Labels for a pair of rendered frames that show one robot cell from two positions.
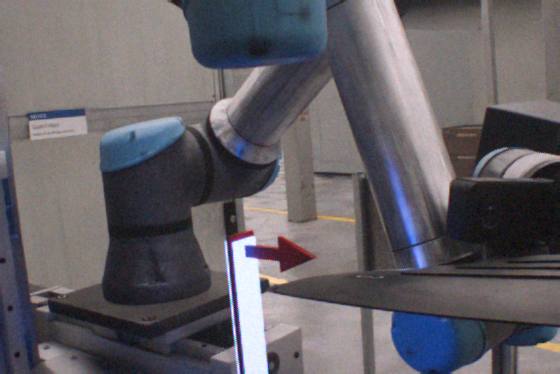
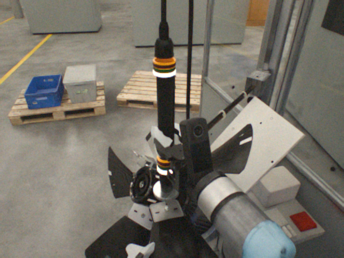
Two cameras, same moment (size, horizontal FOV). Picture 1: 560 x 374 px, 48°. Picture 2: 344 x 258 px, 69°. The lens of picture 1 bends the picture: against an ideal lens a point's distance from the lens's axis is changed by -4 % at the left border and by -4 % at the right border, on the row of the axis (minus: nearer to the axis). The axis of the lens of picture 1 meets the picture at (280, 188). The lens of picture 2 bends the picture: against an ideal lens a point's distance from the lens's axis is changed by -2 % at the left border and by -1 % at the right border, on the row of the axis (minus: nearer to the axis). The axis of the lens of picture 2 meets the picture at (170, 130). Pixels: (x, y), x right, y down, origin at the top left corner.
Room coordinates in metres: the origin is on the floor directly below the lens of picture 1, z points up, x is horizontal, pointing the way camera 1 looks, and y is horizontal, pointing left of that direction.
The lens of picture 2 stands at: (0.61, 0.02, 1.81)
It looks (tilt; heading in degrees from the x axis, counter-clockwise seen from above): 35 degrees down; 212
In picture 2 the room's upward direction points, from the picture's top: straight up
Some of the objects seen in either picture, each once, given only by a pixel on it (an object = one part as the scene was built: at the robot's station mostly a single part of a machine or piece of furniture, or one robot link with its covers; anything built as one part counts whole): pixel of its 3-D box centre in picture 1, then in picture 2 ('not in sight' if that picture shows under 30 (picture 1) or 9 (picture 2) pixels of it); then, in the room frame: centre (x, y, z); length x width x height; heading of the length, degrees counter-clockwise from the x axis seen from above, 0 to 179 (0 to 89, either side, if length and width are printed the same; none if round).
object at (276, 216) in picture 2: not in sight; (278, 224); (-0.17, 0.06, 0.87); 0.15 x 0.09 x 0.02; 50
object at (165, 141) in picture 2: not in sight; (158, 145); (0.25, -0.23, 1.46); 0.09 x 0.03 x 0.06; 69
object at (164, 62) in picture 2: not in sight; (164, 66); (0.22, -0.24, 1.63); 0.04 x 0.04 x 0.03
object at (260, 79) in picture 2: not in sight; (258, 83); (-0.40, -0.19, 1.37); 0.10 x 0.07 x 0.09; 176
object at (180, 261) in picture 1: (153, 254); not in sight; (0.88, 0.18, 1.09); 0.15 x 0.15 x 0.10
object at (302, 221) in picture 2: not in sight; (303, 220); (-0.25, 0.15, 0.87); 0.08 x 0.08 x 0.02; 47
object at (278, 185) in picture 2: not in sight; (272, 183); (-0.35, -0.02, 0.92); 0.17 x 0.16 x 0.11; 141
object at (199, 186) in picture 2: not in sight; (194, 172); (0.28, -0.13, 1.45); 0.12 x 0.08 x 0.09; 61
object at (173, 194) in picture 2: not in sight; (168, 176); (0.21, -0.24, 1.32); 0.09 x 0.07 x 0.10; 176
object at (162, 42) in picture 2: not in sight; (165, 129); (0.22, -0.24, 1.48); 0.04 x 0.04 x 0.46
